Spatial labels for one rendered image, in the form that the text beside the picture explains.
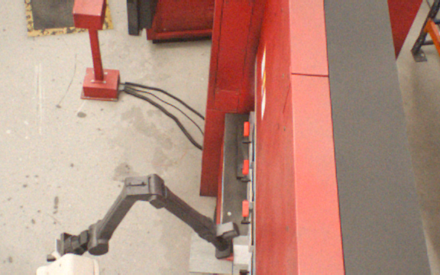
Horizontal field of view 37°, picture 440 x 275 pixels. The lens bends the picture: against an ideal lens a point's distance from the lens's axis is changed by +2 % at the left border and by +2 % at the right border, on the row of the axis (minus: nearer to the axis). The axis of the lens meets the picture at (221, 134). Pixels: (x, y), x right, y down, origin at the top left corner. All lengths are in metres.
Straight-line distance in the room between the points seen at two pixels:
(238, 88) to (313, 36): 1.47
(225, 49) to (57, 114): 1.79
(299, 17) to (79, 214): 2.55
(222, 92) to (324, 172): 1.78
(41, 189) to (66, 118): 0.56
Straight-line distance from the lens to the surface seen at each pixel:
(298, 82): 1.68
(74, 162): 4.28
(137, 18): 3.13
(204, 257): 2.82
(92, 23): 4.01
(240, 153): 3.21
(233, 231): 2.63
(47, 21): 5.07
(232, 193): 3.12
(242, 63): 3.09
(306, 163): 1.53
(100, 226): 2.51
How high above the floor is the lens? 3.56
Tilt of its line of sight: 54 degrees down
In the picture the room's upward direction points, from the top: 7 degrees clockwise
